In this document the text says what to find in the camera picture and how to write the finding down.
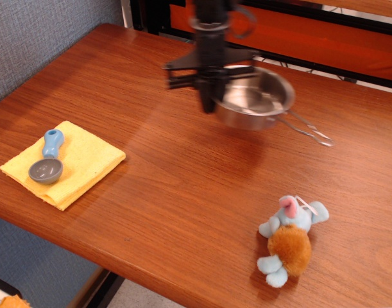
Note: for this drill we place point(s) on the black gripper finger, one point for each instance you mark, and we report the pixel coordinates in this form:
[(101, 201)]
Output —
[(219, 89), (206, 97)]

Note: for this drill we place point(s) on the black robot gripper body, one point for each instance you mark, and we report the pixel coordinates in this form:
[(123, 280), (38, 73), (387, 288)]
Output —
[(210, 60)]

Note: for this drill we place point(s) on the silver pot with wire handle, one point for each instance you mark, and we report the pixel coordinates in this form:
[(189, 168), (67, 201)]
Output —
[(259, 101)]

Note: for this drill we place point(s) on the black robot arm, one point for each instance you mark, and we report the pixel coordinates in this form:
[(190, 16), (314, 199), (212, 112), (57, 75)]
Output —
[(211, 14)]

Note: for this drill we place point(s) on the yellow folded towel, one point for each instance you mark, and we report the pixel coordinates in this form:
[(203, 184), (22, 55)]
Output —
[(86, 159)]

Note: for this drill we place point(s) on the blue scoop with grey bowl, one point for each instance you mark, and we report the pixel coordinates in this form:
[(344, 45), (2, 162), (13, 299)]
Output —
[(49, 169)]

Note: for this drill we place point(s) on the blue and orange plush toy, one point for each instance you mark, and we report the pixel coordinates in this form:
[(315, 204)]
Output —
[(288, 244)]

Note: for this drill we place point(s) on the orange panel with black frame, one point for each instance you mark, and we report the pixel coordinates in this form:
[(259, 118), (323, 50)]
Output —
[(302, 33)]

